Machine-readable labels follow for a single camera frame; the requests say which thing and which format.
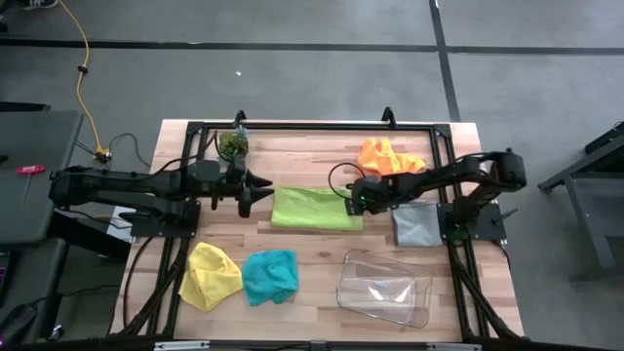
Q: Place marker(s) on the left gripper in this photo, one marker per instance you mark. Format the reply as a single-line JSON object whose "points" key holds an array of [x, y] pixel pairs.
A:
{"points": [[234, 191]]}

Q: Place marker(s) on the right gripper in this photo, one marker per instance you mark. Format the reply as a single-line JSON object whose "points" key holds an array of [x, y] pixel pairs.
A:
{"points": [[373, 192]]}

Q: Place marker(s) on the lime green microfiber towel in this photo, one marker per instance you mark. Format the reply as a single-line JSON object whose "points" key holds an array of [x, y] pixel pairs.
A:
{"points": [[312, 209]]}

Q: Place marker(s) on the orange microfiber towel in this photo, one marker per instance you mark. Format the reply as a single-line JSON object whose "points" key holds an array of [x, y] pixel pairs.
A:
{"points": [[380, 156]]}

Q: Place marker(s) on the grey microfiber towel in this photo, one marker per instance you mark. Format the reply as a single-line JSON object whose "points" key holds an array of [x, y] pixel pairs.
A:
{"points": [[417, 226]]}

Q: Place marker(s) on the clear plastic bin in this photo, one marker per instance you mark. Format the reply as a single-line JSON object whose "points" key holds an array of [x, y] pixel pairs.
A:
{"points": [[385, 292]]}

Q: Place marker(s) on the teal microfiber towel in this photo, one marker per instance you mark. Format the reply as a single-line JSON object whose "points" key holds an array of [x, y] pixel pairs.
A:
{"points": [[270, 278]]}

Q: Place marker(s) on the yellow microfiber towel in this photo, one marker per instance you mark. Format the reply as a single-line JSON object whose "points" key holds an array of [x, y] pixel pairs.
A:
{"points": [[209, 278]]}

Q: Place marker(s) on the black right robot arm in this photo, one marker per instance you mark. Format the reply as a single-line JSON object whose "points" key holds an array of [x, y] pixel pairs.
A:
{"points": [[439, 175]]}

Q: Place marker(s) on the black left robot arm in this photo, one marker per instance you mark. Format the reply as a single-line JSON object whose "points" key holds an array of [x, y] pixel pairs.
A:
{"points": [[122, 183]]}

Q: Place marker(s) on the small green potted plant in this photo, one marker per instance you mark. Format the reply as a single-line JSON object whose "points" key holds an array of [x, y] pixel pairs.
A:
{"points": [[233, 145]]}

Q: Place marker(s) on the white paper sheet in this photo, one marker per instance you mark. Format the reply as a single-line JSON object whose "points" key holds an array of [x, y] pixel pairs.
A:
{"points": [[119, 229]]}

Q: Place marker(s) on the grey side table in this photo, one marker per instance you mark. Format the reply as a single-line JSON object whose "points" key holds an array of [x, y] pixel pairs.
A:
{"points": [[44, 146]]}

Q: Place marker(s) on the grey metal stand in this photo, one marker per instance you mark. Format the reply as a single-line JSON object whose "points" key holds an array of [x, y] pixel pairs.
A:
{"points": [[594, 234]]}

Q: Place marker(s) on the person's shoe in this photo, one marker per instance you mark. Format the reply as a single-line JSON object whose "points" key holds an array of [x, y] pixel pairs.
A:
{"points": [[39, 4]]}

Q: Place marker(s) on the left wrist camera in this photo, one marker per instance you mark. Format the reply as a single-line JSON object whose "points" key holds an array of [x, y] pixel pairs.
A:
{"points": [[236, 168]]}

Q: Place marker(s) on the black frame bracket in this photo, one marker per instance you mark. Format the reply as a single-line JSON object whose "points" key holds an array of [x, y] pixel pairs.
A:
{"points": [[239, 119], [388, 118]]}

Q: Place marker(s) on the black aluminium table frame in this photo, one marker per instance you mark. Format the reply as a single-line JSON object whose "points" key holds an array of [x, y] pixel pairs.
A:
{"points": [[317, 126]]}

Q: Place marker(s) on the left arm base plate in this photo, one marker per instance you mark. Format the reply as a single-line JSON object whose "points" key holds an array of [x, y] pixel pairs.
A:
{"points": [[161, 229]]}

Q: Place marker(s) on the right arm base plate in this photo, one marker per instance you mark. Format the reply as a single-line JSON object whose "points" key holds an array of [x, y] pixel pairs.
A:
{"points": [[492, 229]]}

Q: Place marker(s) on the silver metal bracket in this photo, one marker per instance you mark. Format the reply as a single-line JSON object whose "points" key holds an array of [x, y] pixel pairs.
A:
{"points": [[180, 346], [453, 347]]}

